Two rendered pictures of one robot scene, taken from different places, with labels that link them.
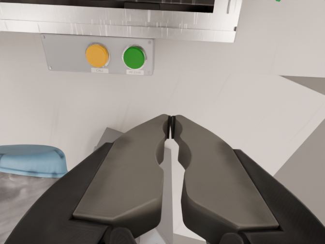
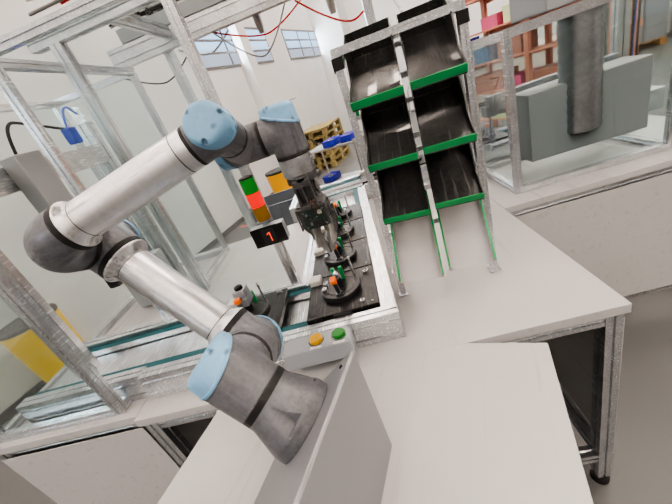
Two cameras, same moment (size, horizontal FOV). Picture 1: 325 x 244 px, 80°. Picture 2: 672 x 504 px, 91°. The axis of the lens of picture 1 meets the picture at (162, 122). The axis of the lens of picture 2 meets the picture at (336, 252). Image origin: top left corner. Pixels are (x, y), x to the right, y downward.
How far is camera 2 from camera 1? 0.86 m
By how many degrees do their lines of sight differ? 93
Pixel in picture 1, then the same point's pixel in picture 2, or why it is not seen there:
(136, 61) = (339, 332)
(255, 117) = (473, 379)
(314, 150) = not seen: outside the picture
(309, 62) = (484, 328)
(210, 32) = (382, 312)
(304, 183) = not seen: outside the picture
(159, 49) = (363, 355)
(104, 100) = not seen: hidden behind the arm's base
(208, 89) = (410, 369)
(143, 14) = (343, 317)
